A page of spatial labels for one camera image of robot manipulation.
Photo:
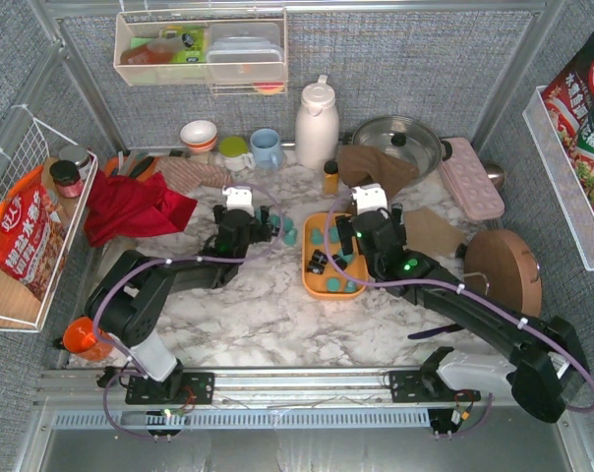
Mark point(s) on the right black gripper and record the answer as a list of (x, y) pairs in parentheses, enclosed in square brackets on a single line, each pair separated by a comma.
[(349, 236)]

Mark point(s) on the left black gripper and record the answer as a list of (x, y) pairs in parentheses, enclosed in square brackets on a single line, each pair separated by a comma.
[(262, 223)]

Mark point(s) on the brown cork mat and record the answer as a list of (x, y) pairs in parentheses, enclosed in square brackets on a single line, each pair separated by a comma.
[(430, 234)]

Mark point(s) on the lone teal coffee capsule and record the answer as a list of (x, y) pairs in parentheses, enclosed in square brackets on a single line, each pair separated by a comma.
[(333, 235)]

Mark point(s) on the black coffee capsule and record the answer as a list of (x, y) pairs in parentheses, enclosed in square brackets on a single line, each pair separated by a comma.
[(340, 262), (315, 268), (319, 257)]

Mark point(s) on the dark teal capsule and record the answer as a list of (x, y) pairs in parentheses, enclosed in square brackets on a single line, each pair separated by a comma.
[(350, 287)]

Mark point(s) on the orange plastic storage basket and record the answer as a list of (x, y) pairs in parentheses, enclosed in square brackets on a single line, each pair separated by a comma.
[(329, 285)]

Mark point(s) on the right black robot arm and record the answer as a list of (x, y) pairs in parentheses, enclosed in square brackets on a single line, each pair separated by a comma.
[(546, 356)]

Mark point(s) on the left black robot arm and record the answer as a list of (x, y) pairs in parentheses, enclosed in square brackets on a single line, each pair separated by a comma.
[(128, 301)]

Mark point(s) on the teal capsule right edge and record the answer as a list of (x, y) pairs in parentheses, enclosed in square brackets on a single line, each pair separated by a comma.
[(290, 237)]

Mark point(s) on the orange spice bottle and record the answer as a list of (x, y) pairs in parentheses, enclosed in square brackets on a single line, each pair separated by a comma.
[(331, 177)]

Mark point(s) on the brown towel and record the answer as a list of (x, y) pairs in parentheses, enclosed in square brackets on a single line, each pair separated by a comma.
[(363, 165)]

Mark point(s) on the green lidded white cup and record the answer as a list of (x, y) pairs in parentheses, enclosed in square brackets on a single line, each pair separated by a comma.
[(235, 154)]

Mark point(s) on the striped beige cloth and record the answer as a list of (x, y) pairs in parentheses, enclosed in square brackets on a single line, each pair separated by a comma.
[(183, 175)]

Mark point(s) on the blue mug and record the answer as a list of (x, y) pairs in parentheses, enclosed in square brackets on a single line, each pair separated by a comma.
[(266, 149)]

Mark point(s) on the steel pot with lid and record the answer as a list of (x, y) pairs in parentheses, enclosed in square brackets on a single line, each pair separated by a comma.
[(406, 139)]

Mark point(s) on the white orange striped bowl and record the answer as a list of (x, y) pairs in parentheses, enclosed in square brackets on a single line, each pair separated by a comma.
[(199, 136)]

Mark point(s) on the pink egg tray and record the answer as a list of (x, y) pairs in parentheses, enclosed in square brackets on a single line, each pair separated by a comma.
[(467, 181)]

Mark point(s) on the red cloth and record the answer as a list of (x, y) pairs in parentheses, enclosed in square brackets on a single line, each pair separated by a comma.
[(122, 206)]

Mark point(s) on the round wooden board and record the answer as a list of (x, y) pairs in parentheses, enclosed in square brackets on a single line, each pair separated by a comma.
[(500, 265)]

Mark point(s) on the white thermos jug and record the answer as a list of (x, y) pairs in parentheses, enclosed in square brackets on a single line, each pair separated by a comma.
[(317, 125)]

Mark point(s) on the dark lidded jar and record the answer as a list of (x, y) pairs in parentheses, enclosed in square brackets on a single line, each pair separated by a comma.
[(66, 178)]

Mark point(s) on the silver lidded jar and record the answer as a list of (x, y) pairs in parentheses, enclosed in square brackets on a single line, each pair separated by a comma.
[(79, 156)]

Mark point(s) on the clear plastic food containers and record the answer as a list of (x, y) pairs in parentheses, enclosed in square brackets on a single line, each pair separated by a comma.
[(245, 52)]

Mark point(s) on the green drink bottle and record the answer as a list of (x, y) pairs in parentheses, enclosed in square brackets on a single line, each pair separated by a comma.
[(195, 44)]

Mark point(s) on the orange cup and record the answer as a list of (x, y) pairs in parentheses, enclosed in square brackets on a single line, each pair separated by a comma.
[(79, 339)]

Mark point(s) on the red seasoning bag left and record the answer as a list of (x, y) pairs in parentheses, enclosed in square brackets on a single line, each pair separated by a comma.
[(31, 233)]

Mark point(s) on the red seasoning bags right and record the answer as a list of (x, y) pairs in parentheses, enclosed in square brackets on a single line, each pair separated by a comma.
[(569, 101)]

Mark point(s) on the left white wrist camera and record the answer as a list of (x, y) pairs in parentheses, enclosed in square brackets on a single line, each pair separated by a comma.
[(239, 197)]

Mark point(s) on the purple spatula handle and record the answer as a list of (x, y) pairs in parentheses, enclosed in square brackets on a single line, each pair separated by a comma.
[(428, 333)]

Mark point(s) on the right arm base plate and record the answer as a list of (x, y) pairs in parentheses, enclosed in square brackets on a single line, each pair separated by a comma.
[(416, 386)]

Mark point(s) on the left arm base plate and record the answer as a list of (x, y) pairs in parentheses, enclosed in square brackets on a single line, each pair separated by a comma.
[(195, 387)]

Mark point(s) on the cream wall storage rack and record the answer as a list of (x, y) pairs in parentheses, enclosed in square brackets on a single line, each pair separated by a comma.
[(142, 57)]

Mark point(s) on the white wire basket right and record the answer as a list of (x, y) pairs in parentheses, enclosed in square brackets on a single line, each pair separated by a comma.
[(578, 213)]

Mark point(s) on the white wire basket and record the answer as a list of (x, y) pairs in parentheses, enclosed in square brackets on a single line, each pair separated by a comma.
[(578, 213), (20, 311)]

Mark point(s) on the white wire basket left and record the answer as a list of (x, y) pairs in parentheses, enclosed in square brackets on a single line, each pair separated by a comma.
[(20, 311)]

